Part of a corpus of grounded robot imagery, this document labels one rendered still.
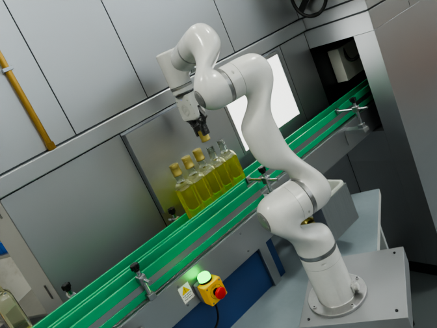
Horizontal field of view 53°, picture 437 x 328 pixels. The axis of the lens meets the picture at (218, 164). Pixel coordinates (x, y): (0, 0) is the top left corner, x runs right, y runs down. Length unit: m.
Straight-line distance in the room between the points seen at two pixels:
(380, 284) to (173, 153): 0.88
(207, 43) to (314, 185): 0.49
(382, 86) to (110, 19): 1.27
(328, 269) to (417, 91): 1.30
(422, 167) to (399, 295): 1.10
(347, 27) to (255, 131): 1.14
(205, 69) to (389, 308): 0.85
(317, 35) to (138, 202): 1.24
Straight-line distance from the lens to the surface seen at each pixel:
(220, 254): 1.56
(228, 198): 1.68
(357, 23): 2.21
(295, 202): 1.25
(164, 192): 1.73
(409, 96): 2.36
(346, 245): 1.84
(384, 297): 1.46
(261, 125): 1.21
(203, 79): 1.18
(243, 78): 1.20
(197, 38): 1.26
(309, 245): 1.32
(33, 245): 1.59
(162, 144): 1.73
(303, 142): 1.99
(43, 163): 1.56
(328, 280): 1.40
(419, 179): 2.42
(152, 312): 1.46
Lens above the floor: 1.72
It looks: 16 degrees down
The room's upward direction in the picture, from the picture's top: 24 degrees counter-clockwise
